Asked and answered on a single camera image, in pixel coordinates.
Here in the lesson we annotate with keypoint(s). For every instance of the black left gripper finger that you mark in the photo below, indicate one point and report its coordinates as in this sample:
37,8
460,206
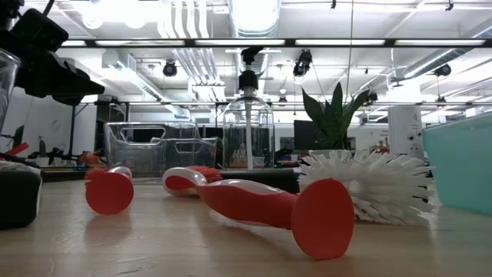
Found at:
80,86

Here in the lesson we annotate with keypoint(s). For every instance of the small dark monitor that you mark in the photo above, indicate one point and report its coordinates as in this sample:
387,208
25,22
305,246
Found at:
17,137

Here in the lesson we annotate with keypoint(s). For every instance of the clear plastic bin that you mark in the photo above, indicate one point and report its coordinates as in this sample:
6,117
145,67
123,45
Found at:
115,154
207,154

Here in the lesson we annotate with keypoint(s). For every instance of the black ceiling spotlight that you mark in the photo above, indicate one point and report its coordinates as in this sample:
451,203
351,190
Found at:
443,70
170,69

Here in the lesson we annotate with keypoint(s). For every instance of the red suction base brush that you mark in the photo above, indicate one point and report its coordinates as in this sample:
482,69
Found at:
109,192

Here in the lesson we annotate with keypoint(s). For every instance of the black rectangular block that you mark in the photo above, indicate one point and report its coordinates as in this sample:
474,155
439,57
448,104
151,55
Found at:
19,200

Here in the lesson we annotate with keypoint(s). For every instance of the dark monitor screen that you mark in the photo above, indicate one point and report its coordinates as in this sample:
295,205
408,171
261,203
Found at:
303,134

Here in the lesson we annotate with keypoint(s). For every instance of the green snake plant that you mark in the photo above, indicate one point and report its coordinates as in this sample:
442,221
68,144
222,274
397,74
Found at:
332,123

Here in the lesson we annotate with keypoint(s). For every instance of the white bristle brush head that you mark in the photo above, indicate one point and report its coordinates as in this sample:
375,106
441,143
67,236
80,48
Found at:
384,188

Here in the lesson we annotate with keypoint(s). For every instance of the white cylindrical pillar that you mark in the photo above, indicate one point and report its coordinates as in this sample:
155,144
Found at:
403,131

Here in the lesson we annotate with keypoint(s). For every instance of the teal plastic bin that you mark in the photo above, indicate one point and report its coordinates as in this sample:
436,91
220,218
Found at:
461,173

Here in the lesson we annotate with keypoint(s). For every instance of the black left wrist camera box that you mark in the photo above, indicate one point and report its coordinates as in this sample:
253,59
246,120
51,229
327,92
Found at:
38,31

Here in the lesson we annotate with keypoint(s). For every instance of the black overhead frame beam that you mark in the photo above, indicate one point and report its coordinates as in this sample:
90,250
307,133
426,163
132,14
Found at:
288,42

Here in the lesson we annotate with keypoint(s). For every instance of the black ceiling camera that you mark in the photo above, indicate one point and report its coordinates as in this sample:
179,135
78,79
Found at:
303,61

